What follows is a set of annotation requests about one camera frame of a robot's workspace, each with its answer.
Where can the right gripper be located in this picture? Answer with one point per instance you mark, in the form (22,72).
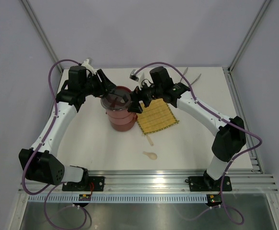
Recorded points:
(135,106)

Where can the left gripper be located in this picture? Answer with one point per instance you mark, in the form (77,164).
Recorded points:
(109,86)

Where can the red steel bowl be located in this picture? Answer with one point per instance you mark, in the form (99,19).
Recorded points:
(118,114)
(122,121)
(122,128)

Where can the metal tongs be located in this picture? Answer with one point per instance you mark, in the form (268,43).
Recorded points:
(192,74)

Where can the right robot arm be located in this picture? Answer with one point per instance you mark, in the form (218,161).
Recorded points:
(229,137)

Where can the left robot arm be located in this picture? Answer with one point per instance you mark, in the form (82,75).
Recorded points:
(39,162)

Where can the bamboo woven tray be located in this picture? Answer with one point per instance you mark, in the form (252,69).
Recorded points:
(157,117)

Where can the beige spoon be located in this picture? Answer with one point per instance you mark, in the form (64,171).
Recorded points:
(151,155)

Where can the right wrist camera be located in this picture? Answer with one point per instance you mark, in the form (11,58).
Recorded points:
(137,75)

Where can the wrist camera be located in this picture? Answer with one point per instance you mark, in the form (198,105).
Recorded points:
(137,75)
(87,64)

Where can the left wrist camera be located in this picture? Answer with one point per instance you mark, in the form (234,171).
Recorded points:
(87,64)

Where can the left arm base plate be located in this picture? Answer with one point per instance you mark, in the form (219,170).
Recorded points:
(95,183)

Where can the white slotted cable duct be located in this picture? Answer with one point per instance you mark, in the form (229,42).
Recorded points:
(120,198)

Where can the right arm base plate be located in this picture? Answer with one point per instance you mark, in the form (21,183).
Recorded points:
(202,184)

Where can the aluminium rail frame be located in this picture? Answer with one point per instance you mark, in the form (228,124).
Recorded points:
(253,202)

